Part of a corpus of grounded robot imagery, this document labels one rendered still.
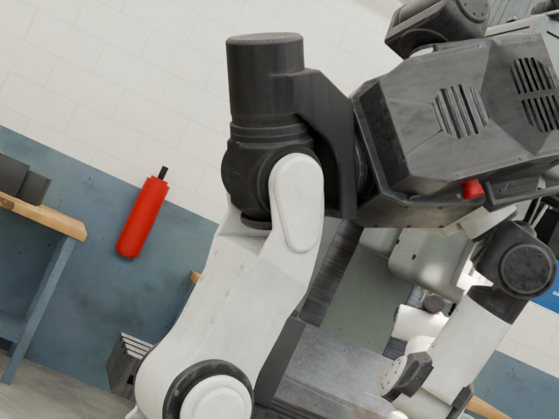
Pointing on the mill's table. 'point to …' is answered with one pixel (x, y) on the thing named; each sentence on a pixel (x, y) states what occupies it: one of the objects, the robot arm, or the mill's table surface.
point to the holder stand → (278, 360)
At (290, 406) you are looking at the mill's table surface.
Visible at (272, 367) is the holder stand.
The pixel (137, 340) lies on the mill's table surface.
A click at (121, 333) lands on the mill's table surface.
